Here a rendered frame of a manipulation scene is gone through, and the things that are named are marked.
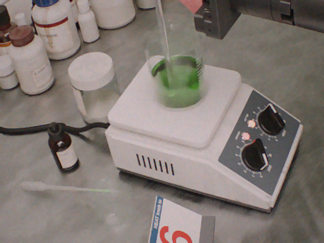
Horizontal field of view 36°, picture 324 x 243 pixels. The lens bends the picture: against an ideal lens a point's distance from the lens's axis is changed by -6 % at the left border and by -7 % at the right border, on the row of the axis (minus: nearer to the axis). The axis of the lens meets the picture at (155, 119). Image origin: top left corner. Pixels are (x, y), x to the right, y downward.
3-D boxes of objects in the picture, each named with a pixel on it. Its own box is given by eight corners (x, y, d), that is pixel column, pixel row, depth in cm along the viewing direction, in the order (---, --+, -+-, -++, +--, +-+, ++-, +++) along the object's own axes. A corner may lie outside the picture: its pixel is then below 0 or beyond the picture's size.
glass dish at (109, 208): (140, 190, 61) (137, 179, 60) (129, 228, 57) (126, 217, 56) (96, 186, 63) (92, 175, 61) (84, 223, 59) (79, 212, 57)
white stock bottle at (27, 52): (18, 96, 77) (-2, 45, 70) (26, 73, 81) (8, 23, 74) (51, 94, 76) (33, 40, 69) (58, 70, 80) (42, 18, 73)
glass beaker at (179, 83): (164, 74, 62) (153, 16, 56) (216, 82, 60) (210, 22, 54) (142, 116, 58) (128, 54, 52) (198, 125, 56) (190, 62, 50)
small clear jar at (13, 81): (12, 72, 82) (4, 51, 79) (26, 79, 80) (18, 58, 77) (-5, 86, 80) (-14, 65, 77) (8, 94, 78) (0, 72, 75)
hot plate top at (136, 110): (244, 77, 61) (243, 72, 60) (205, 151, 54) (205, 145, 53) (153, 58, 66) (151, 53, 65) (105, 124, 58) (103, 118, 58)
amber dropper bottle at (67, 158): (52, 166, 66) (36, 128, 61) (65, 150, 68) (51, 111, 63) (69, 174, 64) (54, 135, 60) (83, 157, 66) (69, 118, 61)
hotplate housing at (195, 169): (302, 136, 64) (306, 88, 58) (271, 217, 56) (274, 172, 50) (146, 98, 72) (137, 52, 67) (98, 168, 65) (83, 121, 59)
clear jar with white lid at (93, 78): (120, 91, 74) (109, 47, 69) (127, 120, 70) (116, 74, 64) (79, 102, 74) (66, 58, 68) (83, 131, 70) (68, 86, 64)
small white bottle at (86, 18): (99, 41, 84) (89, 4, 79) (82, 44, 84) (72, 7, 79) (100, 32, 86) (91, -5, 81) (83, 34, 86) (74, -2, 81)
